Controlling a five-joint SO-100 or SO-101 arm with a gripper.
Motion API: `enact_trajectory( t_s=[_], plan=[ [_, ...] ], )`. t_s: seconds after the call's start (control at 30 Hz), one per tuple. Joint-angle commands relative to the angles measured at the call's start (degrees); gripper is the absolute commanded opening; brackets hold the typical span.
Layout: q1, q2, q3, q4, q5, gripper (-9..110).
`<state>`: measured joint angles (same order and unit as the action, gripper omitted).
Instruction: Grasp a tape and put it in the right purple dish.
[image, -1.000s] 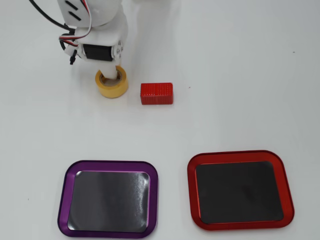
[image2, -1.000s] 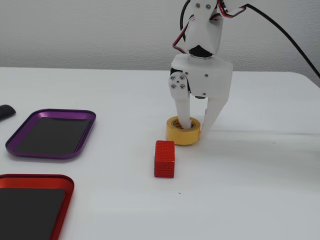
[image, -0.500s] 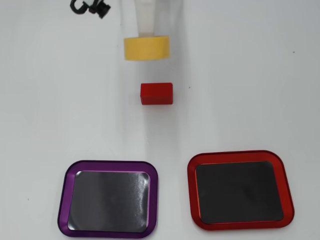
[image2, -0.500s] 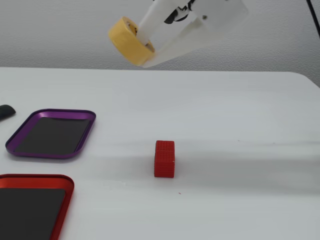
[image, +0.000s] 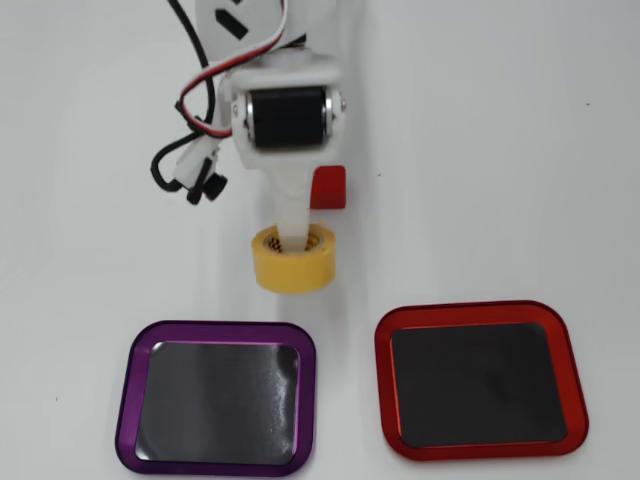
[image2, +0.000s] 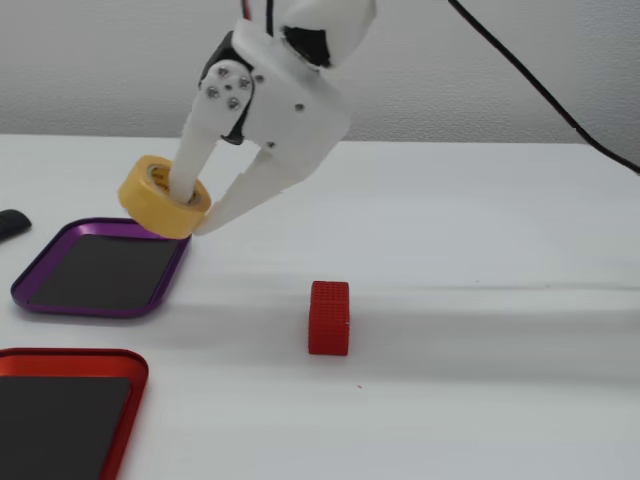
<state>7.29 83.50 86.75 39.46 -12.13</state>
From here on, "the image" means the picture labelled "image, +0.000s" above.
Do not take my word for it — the yellow tape roll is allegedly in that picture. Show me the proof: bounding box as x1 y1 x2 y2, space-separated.
251 224 338 295

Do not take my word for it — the purple metal tray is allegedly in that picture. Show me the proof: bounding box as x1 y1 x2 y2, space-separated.
114 320 318 478

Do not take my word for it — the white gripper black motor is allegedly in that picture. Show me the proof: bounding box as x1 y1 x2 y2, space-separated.
227 48 348 252

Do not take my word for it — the white cable connector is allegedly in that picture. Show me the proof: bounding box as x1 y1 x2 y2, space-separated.
173 138 222 190

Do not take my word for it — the black cable clip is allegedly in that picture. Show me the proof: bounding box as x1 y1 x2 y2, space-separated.
186 171 229 205

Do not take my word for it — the red metal tray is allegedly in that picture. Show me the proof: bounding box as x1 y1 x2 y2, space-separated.
373 299 590 462

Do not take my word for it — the black cable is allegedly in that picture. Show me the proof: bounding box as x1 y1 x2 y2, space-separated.
150 0 222 194

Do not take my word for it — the red textured block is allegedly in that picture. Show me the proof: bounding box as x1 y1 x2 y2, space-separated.
309 164 348 212

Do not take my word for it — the white red servo cable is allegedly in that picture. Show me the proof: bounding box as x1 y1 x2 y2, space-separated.
174 0 292 139

